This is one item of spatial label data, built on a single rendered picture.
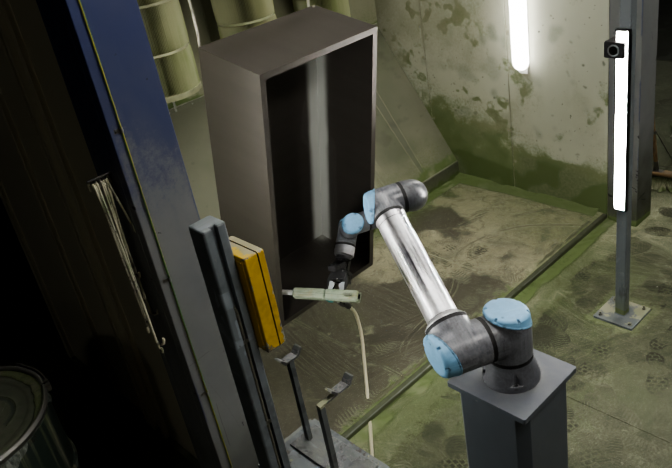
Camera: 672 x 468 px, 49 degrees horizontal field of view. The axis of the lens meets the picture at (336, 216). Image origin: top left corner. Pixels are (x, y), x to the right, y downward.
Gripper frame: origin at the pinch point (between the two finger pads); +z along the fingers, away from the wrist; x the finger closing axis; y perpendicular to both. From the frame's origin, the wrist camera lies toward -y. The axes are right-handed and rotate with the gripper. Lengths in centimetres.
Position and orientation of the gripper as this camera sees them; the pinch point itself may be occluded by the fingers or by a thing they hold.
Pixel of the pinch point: (334, 298)
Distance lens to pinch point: 321.8
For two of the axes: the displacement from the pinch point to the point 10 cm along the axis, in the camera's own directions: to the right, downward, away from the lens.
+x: -9.2, -0.3, 3.9
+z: -1.6, 9.4, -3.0
